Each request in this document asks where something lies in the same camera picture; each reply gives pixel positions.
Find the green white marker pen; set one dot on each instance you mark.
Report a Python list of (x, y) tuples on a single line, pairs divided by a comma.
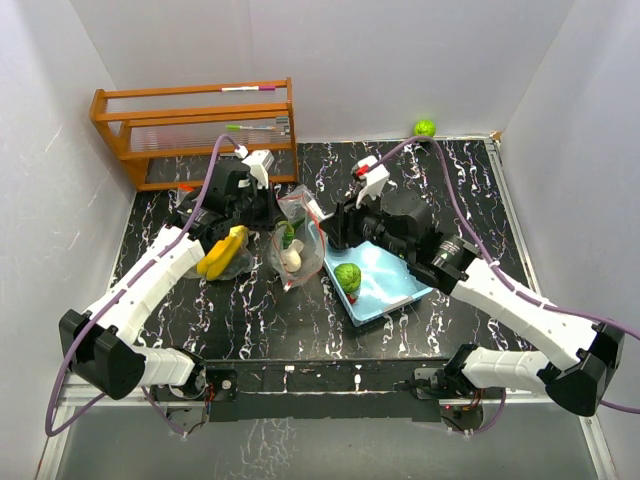
[(236, 127)]

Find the white garlic bulb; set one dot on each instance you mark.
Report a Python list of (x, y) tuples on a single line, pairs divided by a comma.
[(291, 257)]

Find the light blue plastic basket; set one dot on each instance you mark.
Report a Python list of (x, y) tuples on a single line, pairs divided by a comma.
[(386, 284)]

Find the clear zip bag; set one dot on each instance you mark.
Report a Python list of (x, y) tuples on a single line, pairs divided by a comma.
[(300, 203), (242, 264)]

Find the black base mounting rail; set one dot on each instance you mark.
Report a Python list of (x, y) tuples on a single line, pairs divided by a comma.
[(318, 389)]

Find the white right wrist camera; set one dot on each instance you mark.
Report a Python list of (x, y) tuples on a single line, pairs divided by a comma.
[(372, 176)]

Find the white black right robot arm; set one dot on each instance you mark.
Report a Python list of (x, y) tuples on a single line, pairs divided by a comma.
[(573, 360)]

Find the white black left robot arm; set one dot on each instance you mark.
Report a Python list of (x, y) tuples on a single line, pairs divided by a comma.
[(100, 343)]

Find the clear zip top bag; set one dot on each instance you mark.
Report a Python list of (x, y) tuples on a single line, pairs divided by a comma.
[(242, 264)]

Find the small grey clip box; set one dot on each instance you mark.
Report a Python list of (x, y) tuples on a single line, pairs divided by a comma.
[(282, 125)]

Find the green chili pepper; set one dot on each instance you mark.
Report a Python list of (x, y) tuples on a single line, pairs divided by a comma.
[(289, 231)]

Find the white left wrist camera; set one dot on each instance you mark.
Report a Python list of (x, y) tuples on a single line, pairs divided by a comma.
[(258, 161)]

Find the light green round fruit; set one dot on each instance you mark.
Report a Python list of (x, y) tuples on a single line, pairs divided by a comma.
[(425, 128)]

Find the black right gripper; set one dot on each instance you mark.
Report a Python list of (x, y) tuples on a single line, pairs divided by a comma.
[(342, 226)]

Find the yellow banana bunch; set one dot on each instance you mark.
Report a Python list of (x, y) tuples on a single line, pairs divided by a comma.
[(213, 265)]

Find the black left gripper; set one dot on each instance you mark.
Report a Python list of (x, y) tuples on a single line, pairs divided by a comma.
[(272, 211)]

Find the orange wooden shelf rack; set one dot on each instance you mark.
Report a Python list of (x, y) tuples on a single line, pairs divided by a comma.
[(142, 126)]

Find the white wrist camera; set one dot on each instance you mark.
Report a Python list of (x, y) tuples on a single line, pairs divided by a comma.
[(372, 176), (258, 161)]

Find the pink white marker pen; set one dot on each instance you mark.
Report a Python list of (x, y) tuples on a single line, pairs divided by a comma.
[(248, 88)]

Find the dark green round vegetable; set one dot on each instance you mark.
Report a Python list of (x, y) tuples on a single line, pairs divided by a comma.
[(348, 276)]

